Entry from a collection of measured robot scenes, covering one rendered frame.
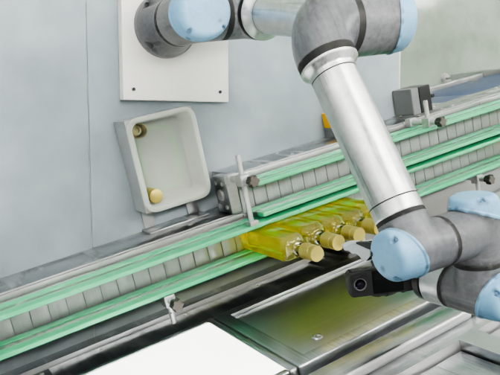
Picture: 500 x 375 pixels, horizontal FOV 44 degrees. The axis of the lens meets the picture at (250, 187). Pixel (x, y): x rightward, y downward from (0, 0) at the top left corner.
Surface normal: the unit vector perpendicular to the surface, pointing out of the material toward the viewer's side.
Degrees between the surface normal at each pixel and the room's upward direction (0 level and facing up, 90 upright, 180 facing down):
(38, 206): 0
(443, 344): 90
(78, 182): 0
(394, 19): 9
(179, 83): 0
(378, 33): 26
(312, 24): 61
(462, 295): 89
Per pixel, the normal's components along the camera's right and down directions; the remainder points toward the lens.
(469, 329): -0.20, -0.96
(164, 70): 0.50, 0.08
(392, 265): -0.86, 0.19
